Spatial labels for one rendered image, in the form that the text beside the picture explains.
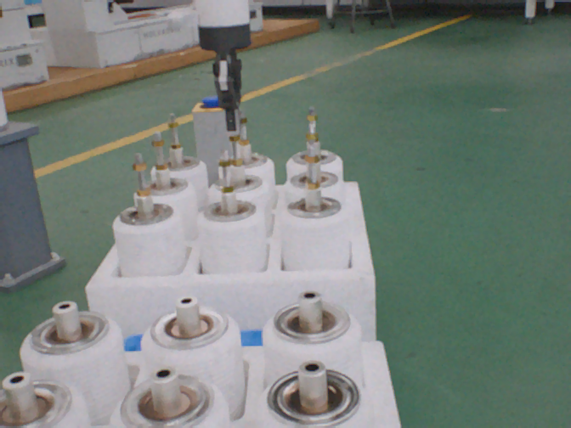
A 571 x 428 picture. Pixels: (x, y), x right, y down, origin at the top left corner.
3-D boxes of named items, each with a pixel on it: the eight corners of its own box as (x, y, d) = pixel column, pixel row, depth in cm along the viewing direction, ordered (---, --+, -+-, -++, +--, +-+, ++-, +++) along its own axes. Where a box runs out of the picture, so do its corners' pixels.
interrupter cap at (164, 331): (143, 354, 62) (142, 347, 62) (159, 312, 69) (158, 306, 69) (224, 351, 62) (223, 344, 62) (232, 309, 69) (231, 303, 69)
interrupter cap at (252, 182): (252, 195, 101) (252, 190, 101) (206, 193, 103) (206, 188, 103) (268, 179, 108) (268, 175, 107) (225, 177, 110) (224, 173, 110)
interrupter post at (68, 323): (54, 343, 65) (48, 312, 64) (62, 329, 67) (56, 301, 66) (78, 341, 65) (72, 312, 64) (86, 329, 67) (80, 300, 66)
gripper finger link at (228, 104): (224, 96, 100) (227, 130, 102) (222, 100, 97) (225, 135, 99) (234, 96, 100) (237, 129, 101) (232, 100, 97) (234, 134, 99)
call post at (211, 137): (208, 261, 139) (191, 112, 127) (212, 246, 145) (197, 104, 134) (242, 259, 138) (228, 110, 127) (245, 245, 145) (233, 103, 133)
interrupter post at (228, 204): (234, 209, 96) (231, 187, 95) (241, 214, 94) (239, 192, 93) (218, 213, 95) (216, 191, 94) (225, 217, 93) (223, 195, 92)
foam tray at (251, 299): (105, 397, 97) (84, 287, 91) (161, 275, 134) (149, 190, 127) (376, 390, 95) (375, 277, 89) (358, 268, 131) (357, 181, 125)
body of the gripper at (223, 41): (246, 20, 92) (251, 89, 95) (251, 14, 100) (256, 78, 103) (192, 24, 92) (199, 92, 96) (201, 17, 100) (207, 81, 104)
